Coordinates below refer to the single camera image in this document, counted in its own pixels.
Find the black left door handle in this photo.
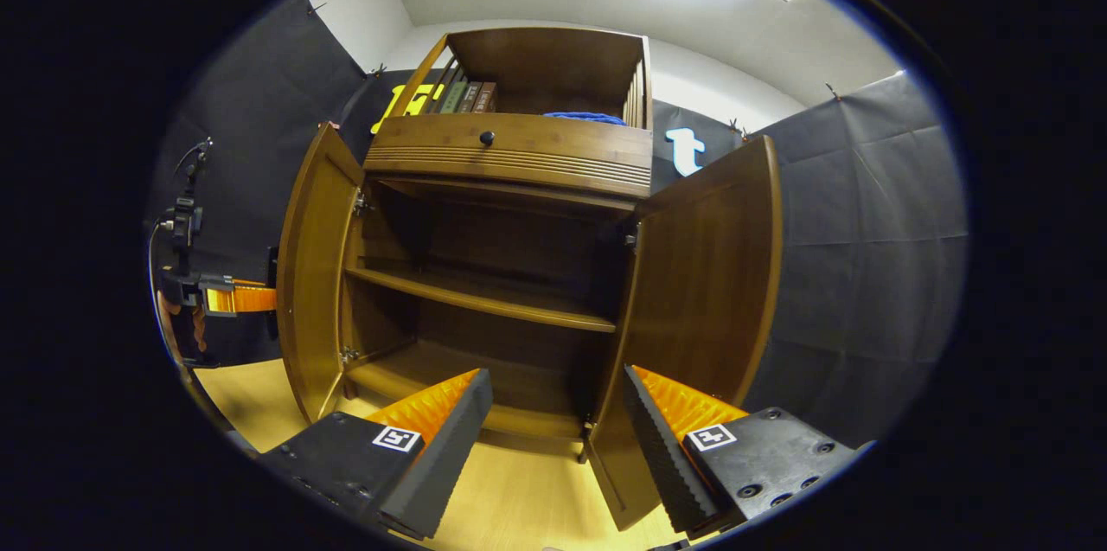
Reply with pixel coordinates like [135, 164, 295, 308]
[266, 247, 280, 340]

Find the wooden cabinet door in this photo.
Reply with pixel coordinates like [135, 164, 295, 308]
[585, 134, 784, 532]
[277, 121, 366, 424]

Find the black cable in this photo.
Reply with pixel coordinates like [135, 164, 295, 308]
[147, 221, 239, 435]

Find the wooden cabinet drawer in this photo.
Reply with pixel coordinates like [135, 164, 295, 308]
[363, 112, 654, 199]

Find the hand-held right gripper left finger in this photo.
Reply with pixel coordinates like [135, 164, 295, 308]
[258, 368, 495, 541]

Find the wooden double-door shoe cabinet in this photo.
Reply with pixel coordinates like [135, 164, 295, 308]
[340, 26, 656, 463]

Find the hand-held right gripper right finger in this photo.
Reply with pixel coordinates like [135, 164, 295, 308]
[623, 365, 873, 536]

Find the black backdrop cloth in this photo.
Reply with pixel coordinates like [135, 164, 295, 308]
[143, 0, 969, 448]

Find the blue cloth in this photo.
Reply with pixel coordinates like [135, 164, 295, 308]
[543, 111, 626, 127]

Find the wooden inner shelf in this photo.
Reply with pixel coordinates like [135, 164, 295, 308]
[345, 266, 617, 334]

